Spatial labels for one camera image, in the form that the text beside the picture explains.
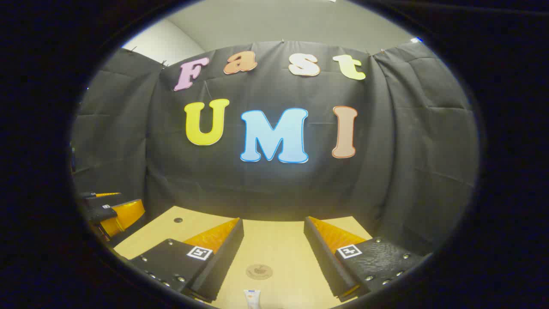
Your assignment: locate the white toothpaste tube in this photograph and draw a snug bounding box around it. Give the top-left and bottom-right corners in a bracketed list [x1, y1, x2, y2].
[244, 289, 261, 309]

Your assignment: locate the round cork coaster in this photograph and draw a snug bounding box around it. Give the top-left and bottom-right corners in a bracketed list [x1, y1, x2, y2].
[246, 264, 274, 280]

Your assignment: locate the black backdrop cloth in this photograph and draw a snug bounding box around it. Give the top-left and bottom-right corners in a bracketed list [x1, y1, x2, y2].
[71, 40, 480, 258]

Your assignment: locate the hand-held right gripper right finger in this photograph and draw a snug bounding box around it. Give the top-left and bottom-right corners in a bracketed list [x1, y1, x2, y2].
[304, 216, 430, 302]

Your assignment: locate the light wooden desktop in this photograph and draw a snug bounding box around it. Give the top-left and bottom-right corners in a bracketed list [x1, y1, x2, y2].
[114, 206, 374, 309]

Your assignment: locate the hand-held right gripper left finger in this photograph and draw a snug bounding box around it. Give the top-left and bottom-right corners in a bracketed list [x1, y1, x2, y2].
[129, 218, 244, 302]

